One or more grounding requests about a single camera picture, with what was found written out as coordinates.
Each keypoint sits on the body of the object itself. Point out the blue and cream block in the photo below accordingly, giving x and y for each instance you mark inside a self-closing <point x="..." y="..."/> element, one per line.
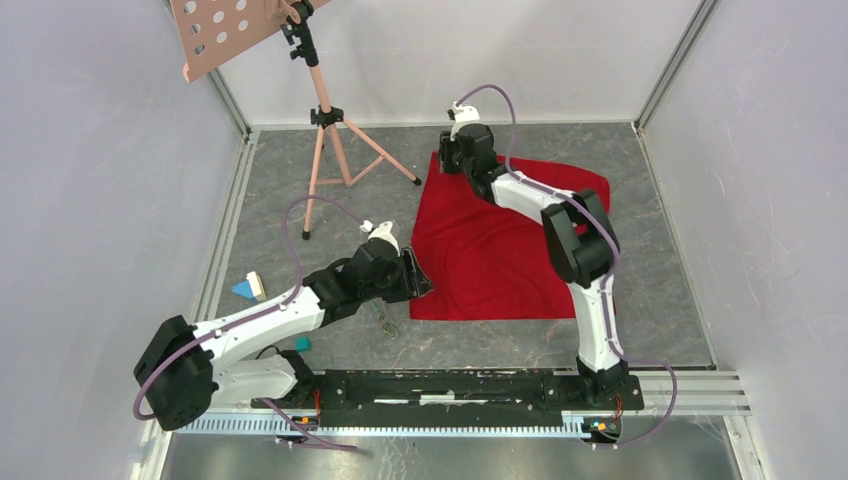
<point x="251" y="288"/>

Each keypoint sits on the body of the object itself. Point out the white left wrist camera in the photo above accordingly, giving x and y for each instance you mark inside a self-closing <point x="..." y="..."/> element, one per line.
<point x="381" y="231"/>

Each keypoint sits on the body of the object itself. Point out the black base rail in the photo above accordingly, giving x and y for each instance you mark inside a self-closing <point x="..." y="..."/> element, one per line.
<point x="455" y="398"/>

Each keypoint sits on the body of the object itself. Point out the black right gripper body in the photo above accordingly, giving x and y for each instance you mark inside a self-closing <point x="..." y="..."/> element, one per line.
<point x="451" y="161"/>

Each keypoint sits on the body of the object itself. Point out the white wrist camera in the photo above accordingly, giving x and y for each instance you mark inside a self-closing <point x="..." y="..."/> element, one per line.
<point x="462" y="116"/>
<point x="381" y="231"/>

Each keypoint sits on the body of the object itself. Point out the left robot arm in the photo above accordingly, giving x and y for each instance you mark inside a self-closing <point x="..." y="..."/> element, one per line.
<point x="187" y="368"/>

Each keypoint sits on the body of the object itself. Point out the teal cube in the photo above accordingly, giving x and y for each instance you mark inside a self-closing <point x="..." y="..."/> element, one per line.
<point x="302" y="344"/>

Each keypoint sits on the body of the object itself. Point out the red cloth napkin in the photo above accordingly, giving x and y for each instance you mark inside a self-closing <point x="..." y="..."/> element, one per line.
<point x="485" y="262"/>

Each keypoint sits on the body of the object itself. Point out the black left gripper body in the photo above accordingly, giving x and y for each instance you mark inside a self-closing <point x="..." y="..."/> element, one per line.
<point x="393" y="289"/>

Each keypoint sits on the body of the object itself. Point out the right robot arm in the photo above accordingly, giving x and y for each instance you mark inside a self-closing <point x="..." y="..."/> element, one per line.
<point x="580" y="242"/>

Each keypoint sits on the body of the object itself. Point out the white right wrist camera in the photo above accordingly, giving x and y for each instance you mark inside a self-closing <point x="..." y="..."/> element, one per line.
<point x="462" y="116"/>

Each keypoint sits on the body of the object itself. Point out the pink music stand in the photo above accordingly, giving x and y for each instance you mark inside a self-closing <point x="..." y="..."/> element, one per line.
<point x="214" y="32"/>

